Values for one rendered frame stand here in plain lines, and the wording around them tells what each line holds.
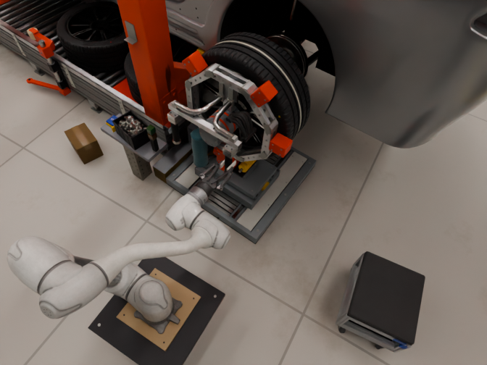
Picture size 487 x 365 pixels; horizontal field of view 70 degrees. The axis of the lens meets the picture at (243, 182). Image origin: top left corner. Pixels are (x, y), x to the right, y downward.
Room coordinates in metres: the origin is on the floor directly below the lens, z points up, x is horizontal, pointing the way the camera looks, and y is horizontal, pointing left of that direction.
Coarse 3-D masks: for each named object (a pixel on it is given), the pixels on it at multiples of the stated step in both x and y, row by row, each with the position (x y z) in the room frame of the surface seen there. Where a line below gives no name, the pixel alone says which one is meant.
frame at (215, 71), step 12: (204, 72) 1.33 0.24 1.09; (216, 72) 1.30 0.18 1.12; (228, 72) 1.31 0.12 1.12; (192, 84) 1.38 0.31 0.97; (228, 84) 1.26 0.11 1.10; (240, 84) 1.24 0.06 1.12; (252, 84) 1.25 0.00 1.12; (192, 96) 1.39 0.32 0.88; (192, 108) 1.38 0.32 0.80; (252, 108) 1.19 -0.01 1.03; (264, 108) 1.20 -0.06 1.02; (264, 120) 1.15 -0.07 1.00; (276, 120) 1.18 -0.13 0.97; (264, 132) 1.15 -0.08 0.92; (276, 132) 1.18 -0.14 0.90; (264, 144) 1.14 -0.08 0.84; (240, 156) 1.21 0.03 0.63; (252, 156) 1.17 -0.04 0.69; (264, 156) 1.13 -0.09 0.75
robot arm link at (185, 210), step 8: (184, 200) 0.75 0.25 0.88; (192, 200) 0.75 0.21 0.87; (176, 208) 0.70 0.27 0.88; (184, 208) 0.71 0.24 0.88; (192, 208) 0.71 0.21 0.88; (200, 208) 0.73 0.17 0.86; (168, 216) 0.67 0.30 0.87; (176, 216) 0.67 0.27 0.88; (184, 216) 0.67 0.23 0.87; (192, 216) 0.68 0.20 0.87; (168, 224) 0.65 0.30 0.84; (176, 224) 0.64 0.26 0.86; (184, 224) 0.65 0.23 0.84; (192, 224) 0.65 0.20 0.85
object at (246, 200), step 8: (208, 160) 1.52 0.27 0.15; (200, 168) 1.44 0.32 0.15; (208, 176) 1.37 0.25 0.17; (216, 176) 1.39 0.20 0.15; (272, 176) 1.41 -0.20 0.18; (224, 192) 1.29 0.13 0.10; (232, 192) 1.26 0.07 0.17; (240, 192) 1.28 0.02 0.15; (264, 192) 1.31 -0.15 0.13; (240, 200) 1.22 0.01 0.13; (248, 200) 1.22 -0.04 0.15; (256, 200) 1.22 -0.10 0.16; (248, 208) 1.19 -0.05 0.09
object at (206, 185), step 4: (204, 180) 0.88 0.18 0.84; (200, 184) 0.85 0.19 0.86; (204, 184) 0.85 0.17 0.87; (208, 184) 0.85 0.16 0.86; (212, 184) 0.87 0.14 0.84; (216, 184) 0.87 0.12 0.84; (204, 188) 0.83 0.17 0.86; (208, 188) 0.83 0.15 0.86; (212, 188) 0.85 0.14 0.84; (208, 192) 0.82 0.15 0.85; (208, 196) 0.81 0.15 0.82
